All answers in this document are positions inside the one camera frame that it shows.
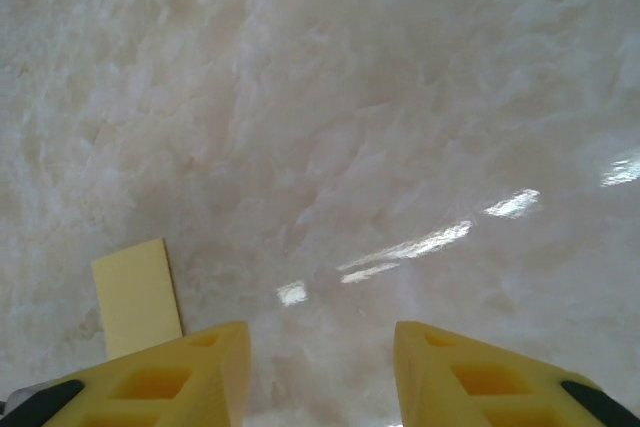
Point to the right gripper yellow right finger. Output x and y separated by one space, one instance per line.
425 382

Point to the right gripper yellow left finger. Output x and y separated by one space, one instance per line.
220 372

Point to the yellow cloth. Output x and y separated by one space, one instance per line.
137 297

